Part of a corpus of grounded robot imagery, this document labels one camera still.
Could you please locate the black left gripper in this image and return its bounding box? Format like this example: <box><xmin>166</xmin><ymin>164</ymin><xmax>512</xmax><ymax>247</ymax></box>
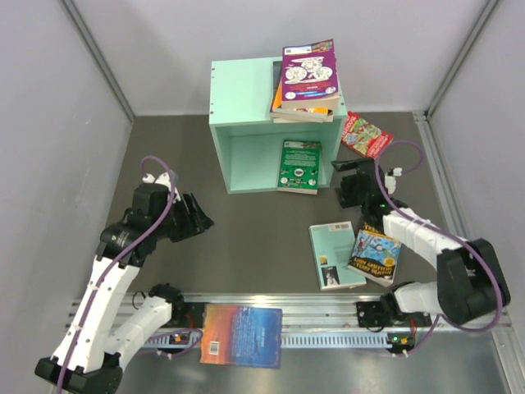
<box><xmin>152</xmin><ymin>190</ymin><xmax>213</xmax><ymax>242</ymax></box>

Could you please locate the red Treehouse paperback book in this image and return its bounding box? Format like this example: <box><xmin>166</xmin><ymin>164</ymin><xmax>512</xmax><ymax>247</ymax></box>
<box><xmin>341</xmin><ymin>112</ymin><xmax>394</xmax><ymax>159</ymax></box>

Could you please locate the green paperback book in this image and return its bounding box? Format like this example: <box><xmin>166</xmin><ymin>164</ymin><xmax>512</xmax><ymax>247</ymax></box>
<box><xmin>276</xmin><ymin>140</ymin><xmax>321</xmax><ymax>195</ymax></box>

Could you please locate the dark blue paperback book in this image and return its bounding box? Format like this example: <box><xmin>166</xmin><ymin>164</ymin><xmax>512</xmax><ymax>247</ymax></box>
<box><xmin>270</xmin><ymin>111</ymin><xmax>334</xmax><ymax>123</ymax></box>

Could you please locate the light teal thin book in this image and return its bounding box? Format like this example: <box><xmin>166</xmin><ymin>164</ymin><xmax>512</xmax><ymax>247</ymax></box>
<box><xmin>308</xmin><ymin>221</ymin><xmax>367</xmax><ymax>291</ymax></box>

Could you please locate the Roald Dahl Charlie book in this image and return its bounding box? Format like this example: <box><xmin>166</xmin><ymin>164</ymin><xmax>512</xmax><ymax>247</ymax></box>
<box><xmin>270</xmin><ymin>77</ymin><xmax>334</xmax><ymax>120</ymax></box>

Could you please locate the black yellow Storey Treehouse book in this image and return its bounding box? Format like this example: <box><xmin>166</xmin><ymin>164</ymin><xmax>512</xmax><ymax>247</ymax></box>
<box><xmin>347</xmin><ymin>220</ymin><xmax>402</xmax><ymax>287</ymax></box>

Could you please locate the purple paperback book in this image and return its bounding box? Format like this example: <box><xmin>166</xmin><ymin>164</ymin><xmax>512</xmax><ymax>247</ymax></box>
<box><xmin>281</xmin><ymin>39</ymin><xmax>340</xmax><ymax>111</ymax></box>

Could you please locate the dark brown Edward Tulane book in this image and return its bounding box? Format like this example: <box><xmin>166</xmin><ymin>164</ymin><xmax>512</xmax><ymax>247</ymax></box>
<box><xmin>272</xmin><ymin>61</ymin><xmax>282</xmax><ymax>94</ymax></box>

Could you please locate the Jane Eyre sunset cover book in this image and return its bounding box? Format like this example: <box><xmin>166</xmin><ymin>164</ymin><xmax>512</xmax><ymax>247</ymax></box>
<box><xmin>200</xmin><ymin>304</ymin><xmax>283</xmax><ymax>369</ymax></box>

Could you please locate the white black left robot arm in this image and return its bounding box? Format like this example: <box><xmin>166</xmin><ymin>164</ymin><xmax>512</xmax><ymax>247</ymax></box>
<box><xmin>34</xmin><ymin>172</ymin><xmax>214</xmax><ymax>393</ymax></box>

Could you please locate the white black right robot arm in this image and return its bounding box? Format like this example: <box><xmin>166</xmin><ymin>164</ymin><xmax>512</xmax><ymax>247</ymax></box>
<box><xmin>331</xmin><ymin>158</ymin><xmax>511</xmax><ymax>327</ymax></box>

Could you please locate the mint green wooden cube shelf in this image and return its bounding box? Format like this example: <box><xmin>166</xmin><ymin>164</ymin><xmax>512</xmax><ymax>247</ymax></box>
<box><xmin>208</xmin><ymin>57</ymin><xmax>347</xmax><ymax>194</ymax></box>

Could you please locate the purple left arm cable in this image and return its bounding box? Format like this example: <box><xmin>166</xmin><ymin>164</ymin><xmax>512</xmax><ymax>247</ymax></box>
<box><xmin>55</xmin><ymin>154</ymin><xmax>204</xmax><ymax>391</ymax></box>

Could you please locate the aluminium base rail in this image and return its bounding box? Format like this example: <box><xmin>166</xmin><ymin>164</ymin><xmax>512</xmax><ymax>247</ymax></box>
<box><xmin>65</xmin><ymin>110</ymin><xmax>514</xmax><ymax>350</ymax></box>

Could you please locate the aluminium right frame post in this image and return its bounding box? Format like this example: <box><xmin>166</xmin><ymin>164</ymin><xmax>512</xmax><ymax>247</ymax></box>
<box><xmin>424</xmin><ymin>0</ymin><xmax>501</xmax><ymax>118</ymax></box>

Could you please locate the aluminium frame post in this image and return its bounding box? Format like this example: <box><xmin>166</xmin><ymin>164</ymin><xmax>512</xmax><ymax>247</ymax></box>
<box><xmin>424</xmin><ymin>0</ymin><xmax>501</xmax><ymax>118</ymax></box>
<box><xmin>58</xmin><ymin>0</ymin><xmax>135</xmax><ymax>123</ymax></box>

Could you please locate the aluminium left frame post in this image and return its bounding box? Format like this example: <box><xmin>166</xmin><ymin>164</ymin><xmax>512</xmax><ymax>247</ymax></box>
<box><xmin>58</xmin><ymin>0</ymin><xmax>135</xmax><ymax>123</ymax></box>

